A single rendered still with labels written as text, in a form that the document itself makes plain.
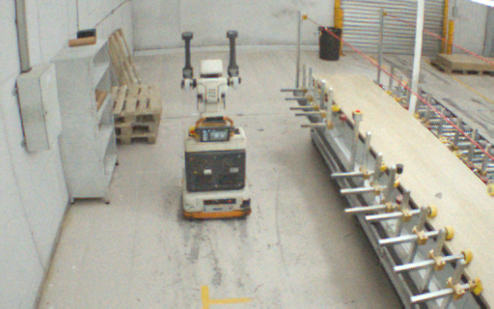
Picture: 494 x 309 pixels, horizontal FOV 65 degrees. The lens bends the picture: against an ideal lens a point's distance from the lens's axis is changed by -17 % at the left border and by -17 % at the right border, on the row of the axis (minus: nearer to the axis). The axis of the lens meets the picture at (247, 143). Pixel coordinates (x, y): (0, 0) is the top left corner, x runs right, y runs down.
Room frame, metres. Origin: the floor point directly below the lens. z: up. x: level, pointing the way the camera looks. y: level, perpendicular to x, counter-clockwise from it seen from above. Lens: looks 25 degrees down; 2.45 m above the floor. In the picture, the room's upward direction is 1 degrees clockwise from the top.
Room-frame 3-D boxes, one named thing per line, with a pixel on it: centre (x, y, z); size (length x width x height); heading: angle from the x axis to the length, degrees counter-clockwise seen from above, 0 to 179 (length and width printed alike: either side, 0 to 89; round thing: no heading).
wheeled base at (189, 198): (3.87, 0.31, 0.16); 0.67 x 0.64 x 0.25; 8
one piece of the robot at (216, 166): (3.77, 0.29, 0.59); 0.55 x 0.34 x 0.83; 98
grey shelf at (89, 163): (4.19, 1.68, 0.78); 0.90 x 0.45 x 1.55; 7
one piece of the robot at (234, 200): (3.54, 0.24, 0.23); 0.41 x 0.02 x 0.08; 98
